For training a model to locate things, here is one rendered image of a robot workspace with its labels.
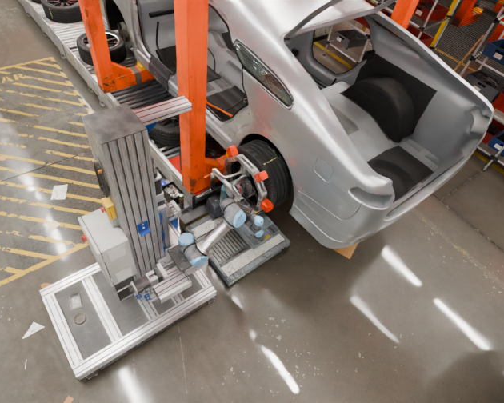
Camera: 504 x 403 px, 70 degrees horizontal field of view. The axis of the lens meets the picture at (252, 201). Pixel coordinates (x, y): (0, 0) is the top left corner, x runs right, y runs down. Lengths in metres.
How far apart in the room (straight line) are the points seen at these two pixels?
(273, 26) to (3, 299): 3.34
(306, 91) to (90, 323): 2.54
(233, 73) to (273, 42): 1.63
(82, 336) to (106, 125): 1.93
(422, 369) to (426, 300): 0.73
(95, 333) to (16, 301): 0.90
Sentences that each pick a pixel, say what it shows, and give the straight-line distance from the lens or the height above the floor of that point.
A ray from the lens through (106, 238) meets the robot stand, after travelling 2.53.
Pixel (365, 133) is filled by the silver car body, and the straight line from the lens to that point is 4.00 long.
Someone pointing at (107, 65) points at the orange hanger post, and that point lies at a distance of 4.78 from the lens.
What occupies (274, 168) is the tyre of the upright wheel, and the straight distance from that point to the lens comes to 3.10.
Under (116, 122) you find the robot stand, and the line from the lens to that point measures 2.04.
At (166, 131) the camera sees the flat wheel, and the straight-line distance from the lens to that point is 4.33.
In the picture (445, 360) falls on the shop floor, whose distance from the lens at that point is 4.08.
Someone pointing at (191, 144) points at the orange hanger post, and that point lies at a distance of 3.14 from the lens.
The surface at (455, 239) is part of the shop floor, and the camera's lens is 4.95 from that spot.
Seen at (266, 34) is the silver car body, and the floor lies 1.94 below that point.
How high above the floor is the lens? 3.29
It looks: 50 degrees down
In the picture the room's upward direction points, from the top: 11 degrees clockwise
